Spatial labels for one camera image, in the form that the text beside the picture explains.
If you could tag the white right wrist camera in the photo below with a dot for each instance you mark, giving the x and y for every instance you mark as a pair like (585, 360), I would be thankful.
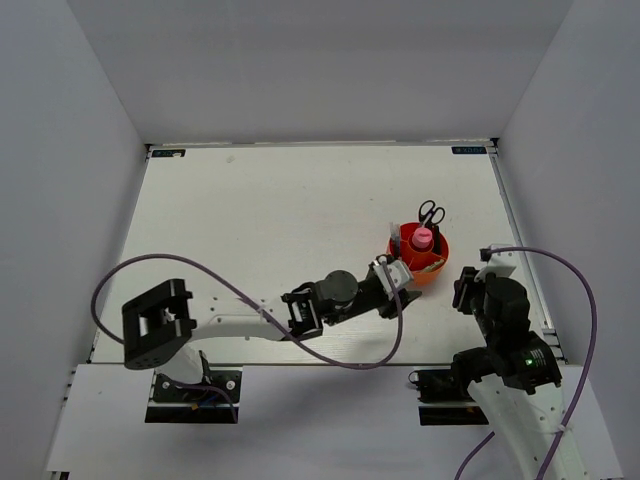
(496, 263)

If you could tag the left corner table label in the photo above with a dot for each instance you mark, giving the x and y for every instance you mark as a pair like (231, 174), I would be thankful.
(168, 153)

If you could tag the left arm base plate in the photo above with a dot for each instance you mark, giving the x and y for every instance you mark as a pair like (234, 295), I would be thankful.
(170, 404)

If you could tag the yellow capped black highlighter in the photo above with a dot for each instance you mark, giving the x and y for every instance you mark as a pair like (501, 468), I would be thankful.
(437, 245)

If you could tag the blue ink pen refill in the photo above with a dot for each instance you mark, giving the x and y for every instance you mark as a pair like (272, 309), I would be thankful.
(394, 233)

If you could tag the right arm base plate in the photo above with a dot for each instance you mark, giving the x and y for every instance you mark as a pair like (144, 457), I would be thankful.
(440, 400)

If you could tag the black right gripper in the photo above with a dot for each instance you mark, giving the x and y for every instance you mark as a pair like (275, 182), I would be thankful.
(462, 288)

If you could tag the black handled scissors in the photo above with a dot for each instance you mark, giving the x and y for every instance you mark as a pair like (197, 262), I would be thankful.
(430, 214)

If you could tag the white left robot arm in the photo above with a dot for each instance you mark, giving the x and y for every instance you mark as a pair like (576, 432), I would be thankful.
(158, 325)

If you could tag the right corner table label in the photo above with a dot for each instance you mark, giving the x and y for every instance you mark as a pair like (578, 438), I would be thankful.
(469, 150)

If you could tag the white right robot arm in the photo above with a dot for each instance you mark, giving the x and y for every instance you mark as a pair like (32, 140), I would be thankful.
(515, 378)

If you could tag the green transparent plastic case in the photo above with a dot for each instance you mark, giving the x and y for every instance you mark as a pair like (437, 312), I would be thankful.
(434, 266)

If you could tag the orange round organizer container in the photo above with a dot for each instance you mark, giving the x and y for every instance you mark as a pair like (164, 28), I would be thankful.
(418, 260)

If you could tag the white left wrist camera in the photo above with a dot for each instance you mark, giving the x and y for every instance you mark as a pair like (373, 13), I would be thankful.
(393, 273)

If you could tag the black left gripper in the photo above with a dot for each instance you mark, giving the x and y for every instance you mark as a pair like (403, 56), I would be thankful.
(388, 306)

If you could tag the corner table label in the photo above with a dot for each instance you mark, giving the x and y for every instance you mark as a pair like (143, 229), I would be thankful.
(168, 153)
(469, 150)

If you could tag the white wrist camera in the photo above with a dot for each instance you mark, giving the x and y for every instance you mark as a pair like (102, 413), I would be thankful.
(393, 273)
(496, 263)

